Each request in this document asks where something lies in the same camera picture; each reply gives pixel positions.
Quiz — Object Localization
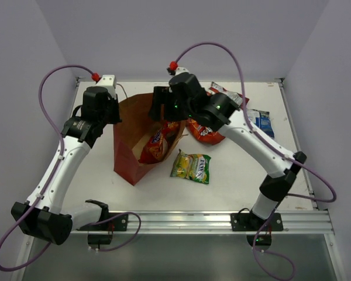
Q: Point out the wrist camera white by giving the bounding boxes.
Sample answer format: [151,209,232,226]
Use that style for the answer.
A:
[167,67,189,76]
[97,75,117,89]

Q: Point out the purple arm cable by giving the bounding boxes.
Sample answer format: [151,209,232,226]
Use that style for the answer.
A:
[0,64,142,272]
[169,42,337,279]

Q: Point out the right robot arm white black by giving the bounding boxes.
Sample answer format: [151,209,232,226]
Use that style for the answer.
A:
[149,72,307,230]

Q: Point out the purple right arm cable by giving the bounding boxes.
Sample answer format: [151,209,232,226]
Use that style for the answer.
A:
[169,42,337,279]

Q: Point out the red brown paper bag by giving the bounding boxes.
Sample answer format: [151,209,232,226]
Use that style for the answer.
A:
[113,83,190,186]

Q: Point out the red Doritos chip bag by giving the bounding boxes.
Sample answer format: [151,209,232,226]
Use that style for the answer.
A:
[187,119,225,145]

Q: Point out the aluminium rail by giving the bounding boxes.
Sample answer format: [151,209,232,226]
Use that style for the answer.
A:
[138,211,334,235]
[275,78,315,198]

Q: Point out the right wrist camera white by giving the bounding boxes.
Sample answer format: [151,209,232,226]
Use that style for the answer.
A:
[167,67,189,76]

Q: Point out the blue salt vinegar chip bag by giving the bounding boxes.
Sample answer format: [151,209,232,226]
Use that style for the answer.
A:
[247,109,275,139]

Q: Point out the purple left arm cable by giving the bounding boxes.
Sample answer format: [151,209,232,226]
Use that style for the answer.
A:
[0,64,142,272]

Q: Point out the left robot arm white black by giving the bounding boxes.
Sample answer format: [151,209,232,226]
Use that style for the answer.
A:
[11,85,121,245]

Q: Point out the aluminium front rail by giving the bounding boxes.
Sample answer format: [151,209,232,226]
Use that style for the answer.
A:
[138,211,334,235]

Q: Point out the red patterned cookie bag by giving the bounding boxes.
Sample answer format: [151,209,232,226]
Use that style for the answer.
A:
[139,121,180,165]

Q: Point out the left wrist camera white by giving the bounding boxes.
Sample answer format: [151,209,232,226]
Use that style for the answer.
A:
[97,75,117,89]

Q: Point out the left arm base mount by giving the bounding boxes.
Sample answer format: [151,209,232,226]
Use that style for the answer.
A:
[78,213,129,249]

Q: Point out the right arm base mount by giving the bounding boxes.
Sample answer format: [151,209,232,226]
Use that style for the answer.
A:
[230,208,284,250]

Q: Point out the aluminium right side rail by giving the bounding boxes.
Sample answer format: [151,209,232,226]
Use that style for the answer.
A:
[275,78,315,198]

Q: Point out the green Fox's candy bag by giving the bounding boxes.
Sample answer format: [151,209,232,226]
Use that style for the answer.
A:
[170,149,211,184]

